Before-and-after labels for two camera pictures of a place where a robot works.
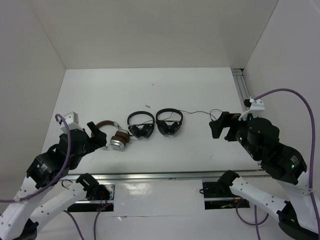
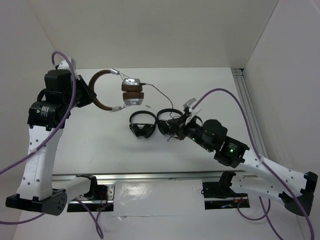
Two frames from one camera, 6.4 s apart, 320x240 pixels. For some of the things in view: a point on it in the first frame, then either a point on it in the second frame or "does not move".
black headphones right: x=173 y=128 does not move
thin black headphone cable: x=203 y=112 → x=157 y=88
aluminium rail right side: x=240 y=80 does not move
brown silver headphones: x=120 y=139 → x=132 y=89
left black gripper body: x=89 y=147 → x=83 y=96
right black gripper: x=225 y=118 → x=178 y=126
